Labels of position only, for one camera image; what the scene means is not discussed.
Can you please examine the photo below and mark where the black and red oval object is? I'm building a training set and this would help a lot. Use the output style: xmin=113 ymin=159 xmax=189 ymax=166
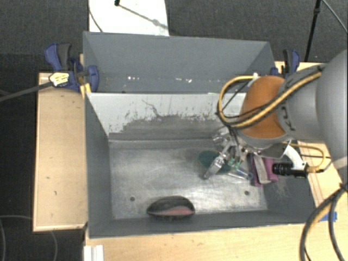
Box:
xmin=146 ymin=195 xmax=196 ymax=219

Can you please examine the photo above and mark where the clear blue plastic tube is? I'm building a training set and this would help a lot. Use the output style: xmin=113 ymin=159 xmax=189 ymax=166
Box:
xmin=227 ymin=168 xmax=254 ymax=181

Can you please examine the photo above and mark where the pale wood board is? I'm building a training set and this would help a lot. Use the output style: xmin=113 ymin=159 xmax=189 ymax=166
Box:
xmin=32 ymin=72 xmax=89 ymax=232

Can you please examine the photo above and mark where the purple flat box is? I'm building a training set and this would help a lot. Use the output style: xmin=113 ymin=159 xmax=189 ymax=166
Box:
xmin=249 ymin=156 xmax=279 ymax=188

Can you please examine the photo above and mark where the grey metal bin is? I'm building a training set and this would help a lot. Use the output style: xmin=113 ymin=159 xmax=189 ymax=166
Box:
xmin=82 ymin=31 xmax=318 ymax=238

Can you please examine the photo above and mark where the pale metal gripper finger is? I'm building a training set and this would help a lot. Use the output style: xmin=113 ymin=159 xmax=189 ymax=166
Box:
xmin=207 ymin=160 xmax=227 ymax=179
xmin=203 ymin=157 xmax=221 ymax=179

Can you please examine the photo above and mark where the dark green round object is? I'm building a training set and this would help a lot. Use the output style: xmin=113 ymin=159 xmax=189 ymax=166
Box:
xmin=197 ymin=150 xmax=231 ymax=174

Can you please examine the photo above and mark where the black cylinder on white bracket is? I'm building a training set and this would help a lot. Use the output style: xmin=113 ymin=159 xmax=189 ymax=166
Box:
xmin=271 ymin=143 xmax=309 ymax=179

